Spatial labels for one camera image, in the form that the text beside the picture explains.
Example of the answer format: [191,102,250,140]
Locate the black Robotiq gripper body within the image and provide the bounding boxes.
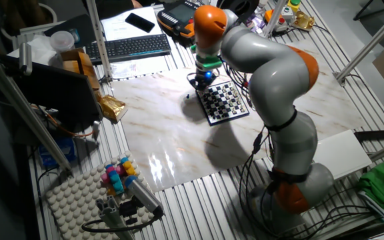
[190,68,217,87]

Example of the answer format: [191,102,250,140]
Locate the blue white chessboard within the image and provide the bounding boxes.
[195,81,250,127]

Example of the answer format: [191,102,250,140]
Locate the glossy marble pattern mat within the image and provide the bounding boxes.
[110,39,368,193]

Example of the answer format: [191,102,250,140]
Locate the white paper sheet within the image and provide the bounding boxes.
[100,6,163,41]
[110,55,179,80]

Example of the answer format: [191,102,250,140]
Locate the orange black teach pendant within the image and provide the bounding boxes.
[156,0,200,39]

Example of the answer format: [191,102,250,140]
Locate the black filament spool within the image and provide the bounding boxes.
[217,0,260,21]

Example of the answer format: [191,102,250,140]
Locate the black computer keyboard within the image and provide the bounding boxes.
[85,33,172,66]

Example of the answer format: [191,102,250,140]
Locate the black smartphone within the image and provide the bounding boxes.
[125,12,155,33]

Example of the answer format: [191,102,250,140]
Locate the gold foil bag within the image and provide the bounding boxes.
[97,95,129,123]

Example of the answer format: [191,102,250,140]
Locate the grey box red button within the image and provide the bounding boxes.
[273,16,290,33]

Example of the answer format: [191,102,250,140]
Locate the white box green button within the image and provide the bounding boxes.
[280,5,295,19]

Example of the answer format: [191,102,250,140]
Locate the gold foil wrapper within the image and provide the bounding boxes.
[290,10,315,31]

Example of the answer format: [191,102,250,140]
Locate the yellow box green button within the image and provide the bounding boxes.
[287,0,302,13]

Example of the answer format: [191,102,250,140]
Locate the brown cardboard box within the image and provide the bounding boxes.
[60,48,101,91]

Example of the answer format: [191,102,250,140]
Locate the colourful stacked toy blocks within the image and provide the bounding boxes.
[100,156,138,197]

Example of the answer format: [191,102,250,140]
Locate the computer mouse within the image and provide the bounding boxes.
[68,28,81,44]

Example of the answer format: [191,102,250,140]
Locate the black monitor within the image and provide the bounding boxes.
[0,55,103,133]

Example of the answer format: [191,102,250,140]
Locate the clear plastic container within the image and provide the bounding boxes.
[49,30,76,53]

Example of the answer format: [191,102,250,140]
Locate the black mouse pad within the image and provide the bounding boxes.
[43,13,95,47]

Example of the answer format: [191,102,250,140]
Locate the flat white box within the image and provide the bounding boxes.
[311,129,373,181]

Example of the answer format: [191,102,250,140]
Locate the short aluminium profile piece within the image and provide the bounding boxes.
[95,195,135,240]

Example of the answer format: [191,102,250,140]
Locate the blue plastic package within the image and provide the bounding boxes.
[38,137,77,169]

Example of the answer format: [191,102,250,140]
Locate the white crumpled paper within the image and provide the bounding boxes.
[7,35,63,66]

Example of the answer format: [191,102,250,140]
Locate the white bumpy foam pad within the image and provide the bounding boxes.
[45,149,156,240]

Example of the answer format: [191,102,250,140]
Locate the long slanted aluminium profile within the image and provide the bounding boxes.
[0,46,73,173]

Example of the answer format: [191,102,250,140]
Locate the black metal bar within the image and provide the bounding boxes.
[354,129,384,143]

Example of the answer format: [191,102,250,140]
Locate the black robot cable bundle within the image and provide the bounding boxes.
[223,63,375,239]

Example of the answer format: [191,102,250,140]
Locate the upright aluminium profile post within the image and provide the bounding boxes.
[85,0,113,83]

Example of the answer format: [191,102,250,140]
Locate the silver depth camera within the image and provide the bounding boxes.
[125,175,165,217]

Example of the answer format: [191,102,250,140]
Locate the black camera clamp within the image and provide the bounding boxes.
[118,198,143,225]

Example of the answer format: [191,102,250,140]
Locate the orange cable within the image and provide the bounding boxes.
[31,105,95,138]

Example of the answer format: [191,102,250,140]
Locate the black camera cable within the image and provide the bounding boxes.
[81,213,162,233]

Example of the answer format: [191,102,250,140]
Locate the white round chair frame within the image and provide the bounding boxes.
[0,2,59,44]

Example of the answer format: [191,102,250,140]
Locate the slanted aluminium frame profile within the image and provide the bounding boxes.
[333,3,384,87]

